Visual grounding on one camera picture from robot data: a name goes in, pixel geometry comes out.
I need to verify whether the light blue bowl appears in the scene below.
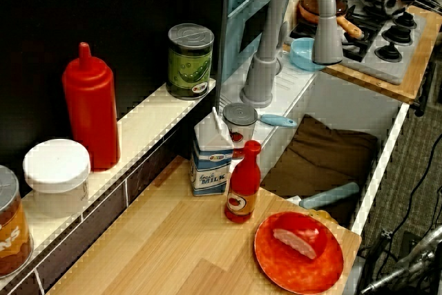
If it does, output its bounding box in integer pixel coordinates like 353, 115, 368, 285
289, 37, 327, 72

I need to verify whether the tomato can grey lid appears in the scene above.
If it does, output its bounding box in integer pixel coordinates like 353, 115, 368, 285
222, 102, 259, 161

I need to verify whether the blue white milk carton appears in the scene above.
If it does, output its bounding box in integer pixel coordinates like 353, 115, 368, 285
190, 106, 235, 197

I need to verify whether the red hot sauce bottle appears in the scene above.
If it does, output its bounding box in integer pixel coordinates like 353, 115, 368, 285
224, 140, 262, 224

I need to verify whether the green peas can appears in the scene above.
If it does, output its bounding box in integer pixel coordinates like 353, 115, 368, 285
166, 23, 215, 100

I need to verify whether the grey toy faucet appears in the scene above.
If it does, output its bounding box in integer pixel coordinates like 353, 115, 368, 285
240, 0, 345, 109

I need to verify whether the white ledge shelf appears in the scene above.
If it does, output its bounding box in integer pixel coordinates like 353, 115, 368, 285
0, 78, 217, 289

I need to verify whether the white toy sink basin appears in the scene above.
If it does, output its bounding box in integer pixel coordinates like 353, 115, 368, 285
220, 65, 411, 234

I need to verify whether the brown cloth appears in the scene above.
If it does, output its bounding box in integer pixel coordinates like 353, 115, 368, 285
260, 113, 379, 227

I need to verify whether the red squeeze ketchup bottle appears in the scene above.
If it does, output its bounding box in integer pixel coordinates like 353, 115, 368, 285
61, 41, 122, 172

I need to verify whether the yellow toy item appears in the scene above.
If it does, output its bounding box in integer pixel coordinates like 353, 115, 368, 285
308, 208, 340, 226

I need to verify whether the red white toy food slice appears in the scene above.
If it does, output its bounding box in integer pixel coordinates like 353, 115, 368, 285
272, 212, 329, 261

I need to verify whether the orange plate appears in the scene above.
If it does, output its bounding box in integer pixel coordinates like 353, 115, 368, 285
254, 211, 345, 292

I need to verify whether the black stove grate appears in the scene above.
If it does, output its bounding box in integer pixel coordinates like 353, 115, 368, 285
289, 0, 381, 64

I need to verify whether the white jar with lid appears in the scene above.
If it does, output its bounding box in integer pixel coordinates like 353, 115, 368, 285
22, 138, 92, 217

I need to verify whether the black stove knob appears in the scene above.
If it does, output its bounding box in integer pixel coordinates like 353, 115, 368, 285
394, 11, 417, 30
374, 41, 403, 63
382, 25, 410, 45

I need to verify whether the grey toy stove top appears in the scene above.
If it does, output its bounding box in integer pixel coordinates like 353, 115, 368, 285
289, 0, 428, 86

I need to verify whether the black stand leg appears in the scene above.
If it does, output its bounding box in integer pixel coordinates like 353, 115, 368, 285
413, 61, 436, 117

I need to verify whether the grey metal stand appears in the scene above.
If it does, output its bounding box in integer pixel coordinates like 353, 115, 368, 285
360, 225, 442, 295

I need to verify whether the orange beans can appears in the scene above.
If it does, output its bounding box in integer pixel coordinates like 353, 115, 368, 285
0, 164, 35, 279

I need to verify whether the small blue handled utensil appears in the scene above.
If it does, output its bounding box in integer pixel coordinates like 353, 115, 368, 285
259, 113, 298, 129

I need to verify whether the light blue cabinet frame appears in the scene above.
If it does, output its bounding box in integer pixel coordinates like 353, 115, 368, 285
215, 0, 302, 110

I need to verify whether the long blue handled utensil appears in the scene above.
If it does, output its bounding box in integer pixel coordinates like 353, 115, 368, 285
285, 181, 361, 211

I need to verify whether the orange pot wooden handle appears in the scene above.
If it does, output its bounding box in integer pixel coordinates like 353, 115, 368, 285
297, 0, 364, 40

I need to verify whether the black cable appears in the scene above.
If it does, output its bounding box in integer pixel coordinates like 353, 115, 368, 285
383, 128, 442, 240

